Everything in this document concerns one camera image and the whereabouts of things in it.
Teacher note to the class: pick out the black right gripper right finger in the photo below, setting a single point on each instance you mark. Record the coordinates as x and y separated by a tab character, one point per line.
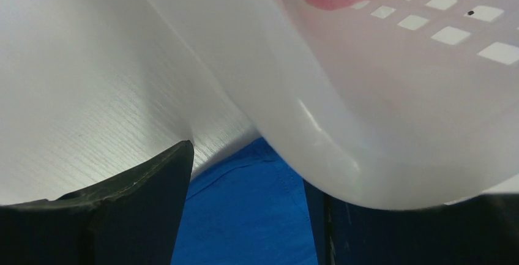
481	230

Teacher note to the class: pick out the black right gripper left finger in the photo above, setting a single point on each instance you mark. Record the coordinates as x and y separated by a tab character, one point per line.
130	218

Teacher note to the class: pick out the blue printed t-shirt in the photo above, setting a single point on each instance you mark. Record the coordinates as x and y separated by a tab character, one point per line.
250	208

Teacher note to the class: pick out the white plastic laundry basket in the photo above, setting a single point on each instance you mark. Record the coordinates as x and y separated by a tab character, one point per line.
388	104

